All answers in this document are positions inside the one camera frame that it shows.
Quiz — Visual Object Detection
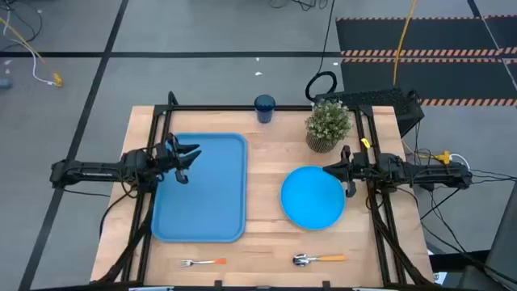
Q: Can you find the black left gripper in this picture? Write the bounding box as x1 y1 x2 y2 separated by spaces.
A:
155 135 203 185

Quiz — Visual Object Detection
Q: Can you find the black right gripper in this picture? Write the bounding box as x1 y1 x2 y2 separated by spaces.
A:
322 145 375 199

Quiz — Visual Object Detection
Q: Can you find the light blue round plate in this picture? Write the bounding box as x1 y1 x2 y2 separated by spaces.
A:
280 165 347 231

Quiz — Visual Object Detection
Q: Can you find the blue plastic tray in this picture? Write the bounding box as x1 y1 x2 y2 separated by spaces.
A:
151 132 248 243

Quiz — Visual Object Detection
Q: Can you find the dark blue textured cup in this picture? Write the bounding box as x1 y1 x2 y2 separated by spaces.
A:
254 94 276 124

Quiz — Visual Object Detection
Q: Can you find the spoon with orange handle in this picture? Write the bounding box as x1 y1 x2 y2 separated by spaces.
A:
292 253 347 268

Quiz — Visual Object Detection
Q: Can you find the fork with red-orange handle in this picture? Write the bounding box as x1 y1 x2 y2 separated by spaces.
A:
180 257 227 268

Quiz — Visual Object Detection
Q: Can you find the potted plant in ribbed pot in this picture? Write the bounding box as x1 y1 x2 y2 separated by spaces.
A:
305 99 352 154

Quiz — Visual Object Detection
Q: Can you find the black perforated computer case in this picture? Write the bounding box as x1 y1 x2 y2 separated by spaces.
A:
314 87 425 137

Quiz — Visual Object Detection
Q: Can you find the yellow power plug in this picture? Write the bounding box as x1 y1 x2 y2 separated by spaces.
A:
419 150 452 166

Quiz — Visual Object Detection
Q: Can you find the black hazard-striped floor mat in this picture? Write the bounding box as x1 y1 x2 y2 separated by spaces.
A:
341 57 517 107
335 15 517 57

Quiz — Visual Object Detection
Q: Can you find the black aluminium table frame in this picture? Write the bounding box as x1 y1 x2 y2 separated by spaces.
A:
90 91 435 291

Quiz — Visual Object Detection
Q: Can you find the white power cable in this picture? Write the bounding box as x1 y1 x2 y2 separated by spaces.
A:
449 153 472 169

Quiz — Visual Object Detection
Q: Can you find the black hanging cable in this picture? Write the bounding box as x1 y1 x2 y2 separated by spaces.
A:
305 0 338 103

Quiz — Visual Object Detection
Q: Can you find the yellow hanging cable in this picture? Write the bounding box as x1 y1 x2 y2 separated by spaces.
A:
393 0 418 86

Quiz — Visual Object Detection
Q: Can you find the black floor cable bundle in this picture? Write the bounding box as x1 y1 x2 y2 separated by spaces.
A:
0 0 44 53
269 0 329 11

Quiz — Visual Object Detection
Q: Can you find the white floor cable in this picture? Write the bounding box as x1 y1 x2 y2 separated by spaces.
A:
2 10 56 86

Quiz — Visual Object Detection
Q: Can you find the yellow floor cable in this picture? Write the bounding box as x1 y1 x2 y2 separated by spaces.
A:
0 15 65 88

